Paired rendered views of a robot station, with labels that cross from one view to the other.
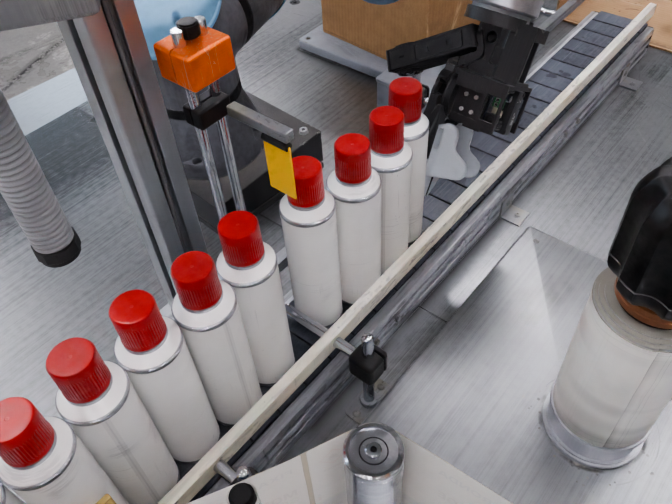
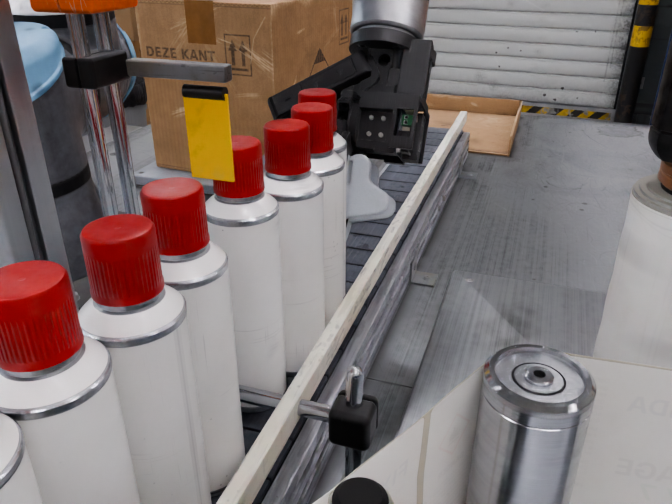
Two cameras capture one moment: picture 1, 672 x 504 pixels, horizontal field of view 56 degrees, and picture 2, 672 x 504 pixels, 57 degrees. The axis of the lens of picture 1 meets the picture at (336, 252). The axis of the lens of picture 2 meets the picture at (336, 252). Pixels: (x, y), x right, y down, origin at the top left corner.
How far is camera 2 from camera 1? 0.26 m
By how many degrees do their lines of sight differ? 28
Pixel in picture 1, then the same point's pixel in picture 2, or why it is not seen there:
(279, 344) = (232, 407)
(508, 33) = (400, 53)
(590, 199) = (487, 255)
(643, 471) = not seen: outside the picture
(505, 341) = not seen: hidden behind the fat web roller
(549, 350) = not seen: hidden behind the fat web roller
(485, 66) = (384, 89)
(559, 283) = (515, 309)
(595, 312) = (658, 216)
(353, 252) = (298, 282)
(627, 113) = (478, 193)
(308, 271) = (250, 305)
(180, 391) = (110, 463)
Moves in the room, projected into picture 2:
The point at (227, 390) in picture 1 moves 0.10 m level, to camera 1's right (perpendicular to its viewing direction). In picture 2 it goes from (173, 481) to (345, 427)
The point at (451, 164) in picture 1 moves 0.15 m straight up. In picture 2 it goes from (369, 197) to (374, 34)
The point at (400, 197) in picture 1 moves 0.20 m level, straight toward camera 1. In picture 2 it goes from (337, 214) to (437, 357)
